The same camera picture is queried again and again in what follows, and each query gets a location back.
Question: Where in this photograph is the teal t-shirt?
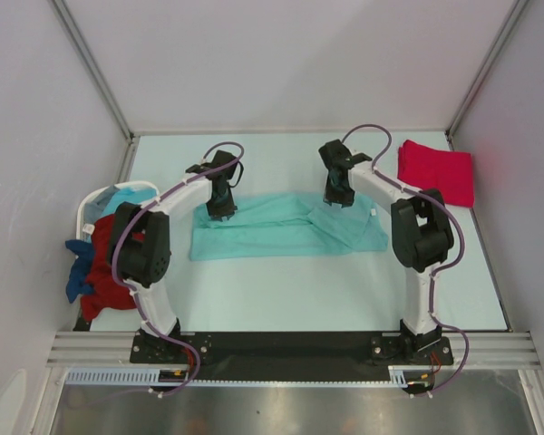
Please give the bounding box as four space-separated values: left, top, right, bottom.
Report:
189 192 389 261

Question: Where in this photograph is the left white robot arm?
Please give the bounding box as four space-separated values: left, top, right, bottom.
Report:
107 141 244 363

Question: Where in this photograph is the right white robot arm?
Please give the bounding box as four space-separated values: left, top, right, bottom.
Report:
318 140 454 363

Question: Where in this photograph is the light blue t-shirt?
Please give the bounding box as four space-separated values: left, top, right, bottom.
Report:
101 188 157 218

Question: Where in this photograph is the folded red t-shirt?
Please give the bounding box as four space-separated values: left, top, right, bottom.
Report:
397 140 475 208

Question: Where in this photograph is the dark red t-shirt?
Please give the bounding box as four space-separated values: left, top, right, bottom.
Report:
81 215 135 322

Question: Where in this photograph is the white laundry basket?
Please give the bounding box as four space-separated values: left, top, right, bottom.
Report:
75 180 159 242

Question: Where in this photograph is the dark blue t-shirt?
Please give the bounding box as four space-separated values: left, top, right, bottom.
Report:
65 239 94 304

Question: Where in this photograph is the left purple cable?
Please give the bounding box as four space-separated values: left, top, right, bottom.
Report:
111 141 247 339

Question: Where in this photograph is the purple cable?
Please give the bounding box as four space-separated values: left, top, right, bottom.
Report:
343 124 472 377
111 141 247 339

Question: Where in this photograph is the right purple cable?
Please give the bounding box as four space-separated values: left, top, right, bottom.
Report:
343 124 472 377

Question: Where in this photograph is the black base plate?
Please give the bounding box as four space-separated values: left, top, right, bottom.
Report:
130 330 454 382

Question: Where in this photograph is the light blue cable duct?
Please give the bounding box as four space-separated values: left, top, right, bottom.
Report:
66 366 196 385

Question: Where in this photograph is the aluminium frame rail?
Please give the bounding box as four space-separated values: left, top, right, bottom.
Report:
45 330 137 368

